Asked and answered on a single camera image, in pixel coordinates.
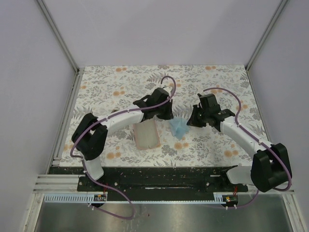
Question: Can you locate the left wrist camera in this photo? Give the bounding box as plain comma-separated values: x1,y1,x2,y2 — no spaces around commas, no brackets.
133,87,172,113

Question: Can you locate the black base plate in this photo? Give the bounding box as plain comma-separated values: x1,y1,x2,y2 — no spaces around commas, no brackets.
49,167,256,199

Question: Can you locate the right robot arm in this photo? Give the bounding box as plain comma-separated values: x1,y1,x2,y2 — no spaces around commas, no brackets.
187,105,292,192

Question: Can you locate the floral table mat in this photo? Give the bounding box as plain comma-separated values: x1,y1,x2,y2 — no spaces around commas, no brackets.
59,65,266,167

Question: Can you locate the light blue cleaning cloth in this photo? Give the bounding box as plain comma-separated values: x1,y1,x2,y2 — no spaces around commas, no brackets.
169,117,189,140

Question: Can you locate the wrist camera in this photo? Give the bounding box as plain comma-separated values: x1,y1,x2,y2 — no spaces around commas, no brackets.
133,87,172,113
198,94,221,114

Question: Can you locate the white slotted cable duct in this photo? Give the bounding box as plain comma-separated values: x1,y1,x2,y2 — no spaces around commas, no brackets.
44,192,238,204

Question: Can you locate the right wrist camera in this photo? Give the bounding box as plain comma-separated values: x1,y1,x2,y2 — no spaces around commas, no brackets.
198,94,221,114

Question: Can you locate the pink glasses case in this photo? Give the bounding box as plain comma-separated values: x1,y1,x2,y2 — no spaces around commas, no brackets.
133,119,160,150

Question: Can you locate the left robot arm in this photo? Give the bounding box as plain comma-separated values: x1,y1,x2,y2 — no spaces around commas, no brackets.
70,100,173,191

